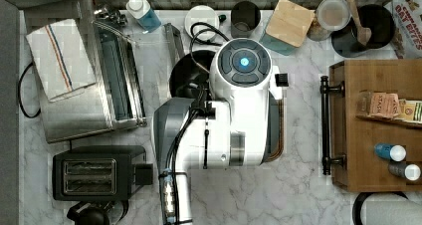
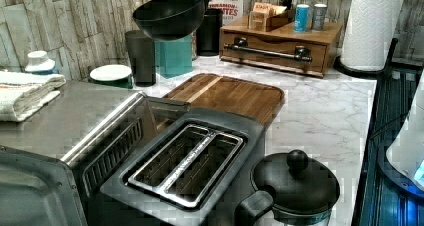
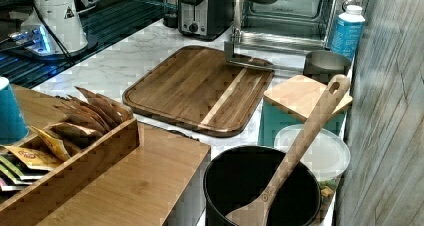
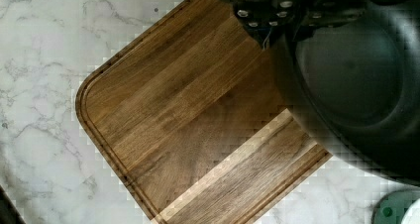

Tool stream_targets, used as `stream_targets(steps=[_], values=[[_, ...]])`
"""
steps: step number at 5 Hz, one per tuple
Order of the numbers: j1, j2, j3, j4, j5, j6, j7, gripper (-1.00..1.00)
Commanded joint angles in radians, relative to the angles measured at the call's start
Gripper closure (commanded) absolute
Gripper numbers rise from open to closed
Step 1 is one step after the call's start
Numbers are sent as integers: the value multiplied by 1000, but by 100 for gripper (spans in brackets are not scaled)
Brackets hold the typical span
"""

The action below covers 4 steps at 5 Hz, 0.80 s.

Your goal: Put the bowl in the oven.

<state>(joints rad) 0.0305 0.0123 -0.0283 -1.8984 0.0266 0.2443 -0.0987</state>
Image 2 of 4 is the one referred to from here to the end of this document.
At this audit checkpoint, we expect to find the white paper towel roll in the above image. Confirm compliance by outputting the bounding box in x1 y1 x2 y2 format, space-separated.
341 0 404 71

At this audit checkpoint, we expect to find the folded white towel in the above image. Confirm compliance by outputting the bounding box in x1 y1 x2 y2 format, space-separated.
0 72 66 122

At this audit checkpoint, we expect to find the wooden drawer organizer box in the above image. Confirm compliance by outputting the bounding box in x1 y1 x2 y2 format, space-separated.
219 16 342 78

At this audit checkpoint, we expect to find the black bowl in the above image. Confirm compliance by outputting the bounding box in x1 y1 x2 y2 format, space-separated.
132 0 207 41

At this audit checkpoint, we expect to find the black utensil holder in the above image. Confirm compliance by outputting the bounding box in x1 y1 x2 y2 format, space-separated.
196 8 223 56

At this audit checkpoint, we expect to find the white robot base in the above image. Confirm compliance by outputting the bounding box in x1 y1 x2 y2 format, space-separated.
378 76 424 200

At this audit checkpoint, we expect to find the wooden cutting board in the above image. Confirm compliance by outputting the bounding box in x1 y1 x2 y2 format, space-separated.
164 73 285 127

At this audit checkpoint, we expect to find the black lidded kettle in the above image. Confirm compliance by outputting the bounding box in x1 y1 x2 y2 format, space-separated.
234 150 340 226

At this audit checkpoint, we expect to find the black two-slot toaster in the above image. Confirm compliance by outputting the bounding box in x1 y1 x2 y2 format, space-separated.
93 108 265 226

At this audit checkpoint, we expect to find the dark grey tumbler cup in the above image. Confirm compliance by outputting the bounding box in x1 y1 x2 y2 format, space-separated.
125 30 156 86

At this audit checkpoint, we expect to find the white plate on green bowl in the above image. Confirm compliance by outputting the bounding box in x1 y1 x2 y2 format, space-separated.
89 65 133 89

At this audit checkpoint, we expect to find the grey can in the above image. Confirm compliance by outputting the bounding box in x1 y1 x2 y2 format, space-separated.
311 3 327 31

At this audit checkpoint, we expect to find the blue can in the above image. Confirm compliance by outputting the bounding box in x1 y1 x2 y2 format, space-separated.
294 4 309 32

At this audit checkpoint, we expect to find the white and blue jar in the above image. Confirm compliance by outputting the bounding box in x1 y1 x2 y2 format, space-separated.
25 51 58 75

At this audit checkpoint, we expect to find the black paper towel holder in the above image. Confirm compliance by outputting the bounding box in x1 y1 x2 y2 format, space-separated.
333 38 399 80

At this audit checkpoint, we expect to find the stainless steel toaster oven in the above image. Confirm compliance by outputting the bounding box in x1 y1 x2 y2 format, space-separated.
1 82 190 226

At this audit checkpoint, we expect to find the cinnamon cereal box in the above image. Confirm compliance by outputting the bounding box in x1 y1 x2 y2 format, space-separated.
209 0 244 25

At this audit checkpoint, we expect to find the teal canister with wooden lid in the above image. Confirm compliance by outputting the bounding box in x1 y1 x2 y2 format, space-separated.
155 35 192 78

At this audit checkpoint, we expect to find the tea bag box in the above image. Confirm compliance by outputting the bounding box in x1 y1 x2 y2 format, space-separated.
248 1 297 33

